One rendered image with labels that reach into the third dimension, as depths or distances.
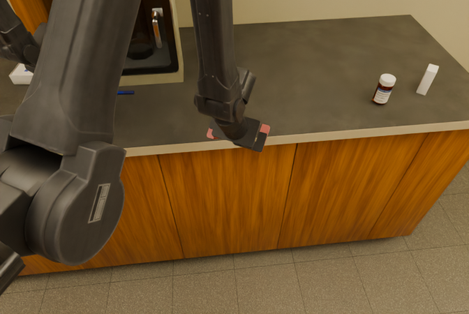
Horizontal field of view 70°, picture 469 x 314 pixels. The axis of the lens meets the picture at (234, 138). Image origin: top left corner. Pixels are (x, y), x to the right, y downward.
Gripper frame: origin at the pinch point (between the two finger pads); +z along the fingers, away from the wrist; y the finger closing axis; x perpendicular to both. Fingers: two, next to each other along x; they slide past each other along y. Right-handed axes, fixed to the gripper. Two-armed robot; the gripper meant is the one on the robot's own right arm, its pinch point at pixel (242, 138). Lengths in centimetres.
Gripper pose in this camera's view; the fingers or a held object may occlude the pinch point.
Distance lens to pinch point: 85.6
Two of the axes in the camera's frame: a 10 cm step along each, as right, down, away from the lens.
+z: 1.9, 2.7, 9.4
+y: -9.3, -2.7, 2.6
